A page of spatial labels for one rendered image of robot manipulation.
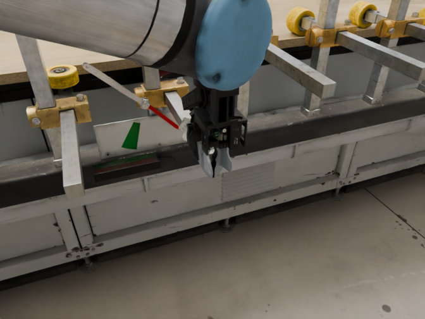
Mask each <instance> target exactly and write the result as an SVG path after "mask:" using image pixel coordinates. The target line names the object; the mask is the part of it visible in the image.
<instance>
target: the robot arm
mask: <svg viewBox="0 0 425 319"><path fill-rule="evenodd" d="M272 26H273V21H272V14H271V8H270V6H269V3H268V0H0V30H1V31H4V32H9V33H12V34H18V35H23V36H26V37H31V38H34V39H40V40H43V41H48V42H53V43H57V44H62V45H65V46H70V47H75V48H79V49H84V50H87V51H92V52H95V53H101V54H106V55H109V56H114V57H117V58H123V59H128V60H131V61H133V62H134V63H136V64H138V65H142V66H147V67H151V68H155V69H159V70H164V71H167V72H173V73H178V74H182V75H186V76H189V77H192V78H193V81H194V85H195V86H196V88H195V89H194V90H192V91H190V92H189V93H188V94H186V95H185V96H183V97H182V98H181V99H182V105H183V110H190V111H191V112H190V113H189V115H190V116H191V119H190V123H188V124H187V142H188V145H189V146H190V148H191V150H192V152H193V154H194V155H195V157H196V158H197V161H198V162H199V164H200V166H201V167H202V169H203V171H204V172H205V173H206V175H208V176H209V177H210V178H213V177H214V178H215V177H216V176H217V175H218V174H219V172H220V171H221V170H222V168H225V169H226V170H228V171H229V172H230V171H232V168H233V165H232V162H231V159H230V155H229V150H230V151H231V150H235V149H240V143H241V144H242V146H243V147H246V142H247V122H248V119H246V117H244V116H243V114H241V112H239V110H237V109H236V107H235V96H236V95H239V87H240V86H242V85H243V84H245V83H246V82H247V81H249V80H250V79H251V78H252V77H253V75H254V74H255V73H256V71H258V69H259V67H260V66H261V64H262V62H263V60H264V58H265V54H266V53H267V52H268V47H269V44H270V41H271V34H272ZM242 125H243V126H244V127H245V130H244V138H243V137H242ZM213 149H214V153H213V155H212V157H213V162H212V164H211V161H212V160H211V158H210V156H209V153H210V151H211V150H213Z"/></svg>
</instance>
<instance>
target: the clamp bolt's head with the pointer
mask: <svg viewBox="0 0 425 319"><path fill-rule="evenodd" d="M141 106H142V107H143V108H147V107H148V106H149V104H148V102H147V101H143V102H142V103H141ZM148 108H149V109H150V110H152V111H153V112H155V114H157V115H158V116H160V117H161V118H162V119H163V120H165V121H166V122H168V123H169V124H170V125H172V126H173V127H174V128H176V129H178V128H179V126H178V125H177V124H176V123H174V122H173V121H171V120H170V119H169V118H168V117H166V116H165V115H163V114H162V113H161V112H160V111H158V110H157V109H156V108H154V107H153V106H151V105H150V106H149V107H148Z"/></svg>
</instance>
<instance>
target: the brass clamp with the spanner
mask: <svg viewBox="0 0 425 319"><path fill-rule="evenodd" d="M183 81H184V79H183ZM176 82H177V80H169V81H164V82H160V89H152V90H146V88H145V86H144V84H142V85H140V88H135V89H134V90H133V93H134V94H135V95H137V96H138V97H139V98H141V97H146V98H147V99H148V100H149V102H150V105H151V106H153V107H154V108H162V107H167V105H166V103H165V96H164V93H165V92H173V91H176V92H177V94H178V95H179V96H180V98H182V97H183V96H185V95H186V94H188V93H189V88H188V84H187V83H186V81H184V82H185V83H184V84H177V83H176ZM135 103H136V105H137V108H140V105H139V103H138V102H135Z"/></svg>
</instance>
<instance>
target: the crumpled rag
mask: <svg viewBox="0 0 425 319"><path fill-rule="evenodd" d="M188 123H190V118H187V117H184V118H183V120H182V123H181V125H180V126H179V128H178V129H180V130H182V131H183V136H182V137H183V140H187V124H188Z"/></svg>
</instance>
